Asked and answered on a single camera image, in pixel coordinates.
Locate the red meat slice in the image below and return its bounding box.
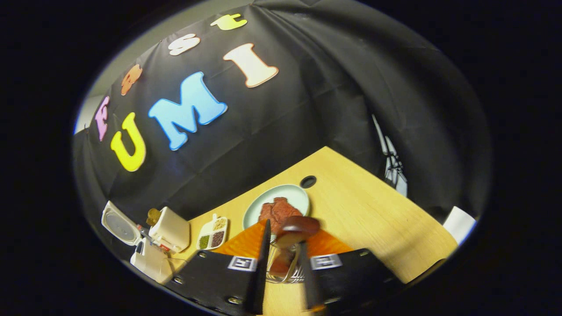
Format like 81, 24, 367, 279
270, 197, 303, 230
258, 202, 277, 233

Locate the white toaster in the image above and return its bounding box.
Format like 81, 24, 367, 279
151, 206, 191, 254

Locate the pale green plate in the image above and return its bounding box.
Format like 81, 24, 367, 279
242, 184, 310, 242

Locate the white flat board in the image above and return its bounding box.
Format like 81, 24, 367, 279
443, 206, 477, 245

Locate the white divided grain dish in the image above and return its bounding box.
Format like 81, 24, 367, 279
196, 214, 228, 251

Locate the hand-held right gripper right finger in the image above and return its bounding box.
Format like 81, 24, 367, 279
299, 228, 404, 314

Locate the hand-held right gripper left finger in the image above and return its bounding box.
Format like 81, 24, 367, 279
165, 218, 272, 316

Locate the white rice cooker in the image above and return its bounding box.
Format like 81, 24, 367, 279
101, 201, 174, 285

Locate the brown wooden spoon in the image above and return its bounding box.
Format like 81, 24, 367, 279
269, 215, 321, 279

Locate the white tripod stand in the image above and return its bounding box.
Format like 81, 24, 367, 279
372, 114, 408, 197

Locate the metal wire chopstick holder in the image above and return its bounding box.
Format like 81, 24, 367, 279
266, 239, 306, 284

